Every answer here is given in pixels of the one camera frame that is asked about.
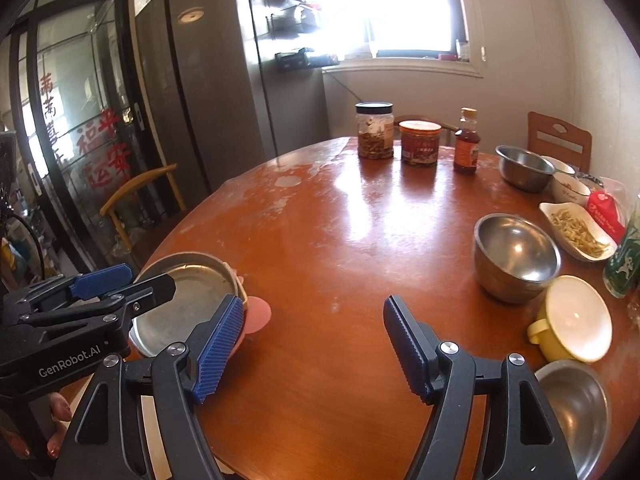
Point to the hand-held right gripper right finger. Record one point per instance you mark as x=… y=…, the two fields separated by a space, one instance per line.
x=407 y=350

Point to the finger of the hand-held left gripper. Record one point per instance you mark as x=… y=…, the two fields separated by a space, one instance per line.
x=145 y=295
x=100 y=280

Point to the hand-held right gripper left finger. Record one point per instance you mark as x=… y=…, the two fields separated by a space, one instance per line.
x=220 y=350

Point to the round metal pan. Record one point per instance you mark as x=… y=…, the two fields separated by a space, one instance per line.
x=175 y=327

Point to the pink bear-shaped plate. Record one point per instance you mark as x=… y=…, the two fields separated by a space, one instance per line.
x=257 y=315

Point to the deep steel bowl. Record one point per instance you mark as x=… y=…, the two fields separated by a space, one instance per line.
x=515 y=260

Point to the large steel bowl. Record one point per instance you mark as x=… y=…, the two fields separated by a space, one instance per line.
x=575 y=410

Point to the person's left hand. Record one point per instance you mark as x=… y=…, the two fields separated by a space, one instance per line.
x=61 y=407

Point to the glass door with red decals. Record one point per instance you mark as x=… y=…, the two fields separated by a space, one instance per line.
x=80 y=135

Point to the white oblong dish with food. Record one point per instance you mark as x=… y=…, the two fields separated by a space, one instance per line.
x=575 y=232

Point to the jar with orange lid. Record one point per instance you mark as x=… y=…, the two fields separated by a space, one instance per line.
x=420 y=145

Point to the brown sauce bottle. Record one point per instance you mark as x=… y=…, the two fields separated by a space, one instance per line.
x=466 y=150

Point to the small steel bowl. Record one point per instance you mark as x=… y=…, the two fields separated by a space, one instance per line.
x=522 y=167

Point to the grey refrigerator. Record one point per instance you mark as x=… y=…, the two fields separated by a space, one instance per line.
x=210 y=85

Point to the clear jar with black lid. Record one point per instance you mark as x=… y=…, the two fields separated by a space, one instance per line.
x=375 y=132

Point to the white ceramic bowl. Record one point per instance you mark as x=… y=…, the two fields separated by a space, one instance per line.
x=570 y=191

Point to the green plastic bottle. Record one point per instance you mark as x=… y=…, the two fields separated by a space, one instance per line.
x=625 y=260

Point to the red packet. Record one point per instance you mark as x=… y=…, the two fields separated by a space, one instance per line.
x=605 y=217

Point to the wooden chair with cutout back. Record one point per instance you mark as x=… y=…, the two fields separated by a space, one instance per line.
x=560 y=140

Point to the black shelf basket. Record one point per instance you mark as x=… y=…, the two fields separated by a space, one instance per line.
x=295 y=60

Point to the window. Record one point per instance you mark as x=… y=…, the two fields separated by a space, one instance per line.
x=400 y=5

